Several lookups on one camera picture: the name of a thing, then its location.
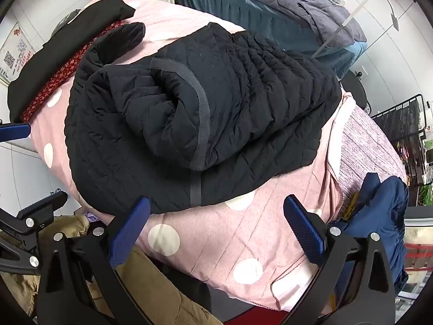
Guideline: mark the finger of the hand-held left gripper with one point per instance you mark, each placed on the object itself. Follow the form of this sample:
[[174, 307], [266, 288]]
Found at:
[[15, 132], [44, 204]]

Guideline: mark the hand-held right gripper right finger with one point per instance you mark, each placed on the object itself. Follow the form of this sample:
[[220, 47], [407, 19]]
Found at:
[[304, 232]]

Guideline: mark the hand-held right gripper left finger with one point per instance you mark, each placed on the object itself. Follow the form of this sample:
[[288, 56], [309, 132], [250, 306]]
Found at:
[[130, 233]]

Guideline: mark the black quilted jacket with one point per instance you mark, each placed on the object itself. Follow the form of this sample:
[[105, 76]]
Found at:
[[236, 108]]

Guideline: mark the khaki cloth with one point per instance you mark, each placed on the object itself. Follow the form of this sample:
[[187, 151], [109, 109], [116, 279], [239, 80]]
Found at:
[[159, 284]]

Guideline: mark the pink polka dot blanket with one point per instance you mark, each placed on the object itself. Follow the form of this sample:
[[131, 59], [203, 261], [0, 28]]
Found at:
[[236, 240]]

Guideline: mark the red patterned cloth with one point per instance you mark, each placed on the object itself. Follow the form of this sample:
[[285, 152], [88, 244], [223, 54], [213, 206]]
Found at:
[[64, 74]]

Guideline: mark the navy blue garment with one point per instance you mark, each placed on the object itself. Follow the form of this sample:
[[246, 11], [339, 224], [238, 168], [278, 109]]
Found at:
[[382, 216]]

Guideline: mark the black cloth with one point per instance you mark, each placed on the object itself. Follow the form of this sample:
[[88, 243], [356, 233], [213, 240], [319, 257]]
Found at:
[[77, 30]]

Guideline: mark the black round stool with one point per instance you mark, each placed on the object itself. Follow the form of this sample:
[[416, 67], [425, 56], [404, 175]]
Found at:
[[353, 89]]

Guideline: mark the grey quilt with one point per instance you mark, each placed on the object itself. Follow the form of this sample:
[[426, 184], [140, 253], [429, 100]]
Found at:
[[287, 0]]

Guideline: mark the teal bed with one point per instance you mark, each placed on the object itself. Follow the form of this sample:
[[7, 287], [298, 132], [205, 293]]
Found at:
[[216, 3]]

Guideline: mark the white gooseneck lamp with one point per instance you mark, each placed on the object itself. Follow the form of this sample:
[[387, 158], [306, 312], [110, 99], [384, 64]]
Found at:
[[389, 5]]

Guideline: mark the wall poster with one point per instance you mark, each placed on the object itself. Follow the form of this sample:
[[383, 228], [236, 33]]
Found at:
[[17, 54]]

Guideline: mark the wall socket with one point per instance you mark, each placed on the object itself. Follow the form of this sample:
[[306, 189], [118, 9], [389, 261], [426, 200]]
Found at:
[[360, 72]]

